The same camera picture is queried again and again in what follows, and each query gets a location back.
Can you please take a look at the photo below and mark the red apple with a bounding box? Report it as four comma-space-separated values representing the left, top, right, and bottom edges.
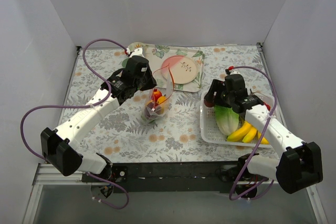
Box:
151, 89, 162, 102

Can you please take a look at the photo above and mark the clear orange-zip bag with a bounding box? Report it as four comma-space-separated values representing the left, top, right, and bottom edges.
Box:
142, 63, 174, 124

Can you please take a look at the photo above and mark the brown passion fruit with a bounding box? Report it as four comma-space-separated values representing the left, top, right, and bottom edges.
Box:
144, 103, 161, 120

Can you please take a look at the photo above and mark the red wrinkled fruit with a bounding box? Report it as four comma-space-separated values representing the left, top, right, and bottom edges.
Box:
204, 99, 214, 108

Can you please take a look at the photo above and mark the lychee bunch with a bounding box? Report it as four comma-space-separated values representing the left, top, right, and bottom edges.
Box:
250, 89, 274, 111

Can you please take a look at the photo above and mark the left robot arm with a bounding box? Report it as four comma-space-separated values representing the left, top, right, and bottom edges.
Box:
40, 55, 156, 182

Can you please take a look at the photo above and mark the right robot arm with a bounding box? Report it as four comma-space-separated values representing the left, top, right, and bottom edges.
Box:
203, 74, 323, 194

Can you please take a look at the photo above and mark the green cup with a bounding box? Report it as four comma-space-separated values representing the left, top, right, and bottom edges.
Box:
122, 58, 129, 68

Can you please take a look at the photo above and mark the green lettuce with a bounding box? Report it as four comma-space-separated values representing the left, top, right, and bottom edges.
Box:
214, 105, 239, 136

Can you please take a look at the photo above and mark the leaf-print serving tray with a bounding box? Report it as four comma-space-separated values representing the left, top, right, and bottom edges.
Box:
128, 42, 205, 92

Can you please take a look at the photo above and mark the flower-print bowl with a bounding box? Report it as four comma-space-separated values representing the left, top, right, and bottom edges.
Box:
128, 42, 147, 51

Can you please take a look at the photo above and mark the pink cream plate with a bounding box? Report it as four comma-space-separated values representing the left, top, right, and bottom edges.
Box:
161, 55, 198, 84

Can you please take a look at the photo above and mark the white plastic basket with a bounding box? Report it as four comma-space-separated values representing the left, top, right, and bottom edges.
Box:
200, 91, 281, 149

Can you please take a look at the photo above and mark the yellow banana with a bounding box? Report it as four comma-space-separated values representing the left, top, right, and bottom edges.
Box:
226, 121, 261, 143

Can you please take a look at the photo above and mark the floral table mat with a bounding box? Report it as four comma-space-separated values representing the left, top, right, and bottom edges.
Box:
78, 45, 272, 163

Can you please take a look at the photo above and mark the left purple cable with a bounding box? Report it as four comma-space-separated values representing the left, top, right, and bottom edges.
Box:
20, 38, 132, 210

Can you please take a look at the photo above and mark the purple cable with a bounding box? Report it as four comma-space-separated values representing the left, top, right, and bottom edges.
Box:
226, 66, 278, 201
20, 38, 132, 210

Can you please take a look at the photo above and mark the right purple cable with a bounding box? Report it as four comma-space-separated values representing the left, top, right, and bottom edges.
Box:
226, 66, 278, 201

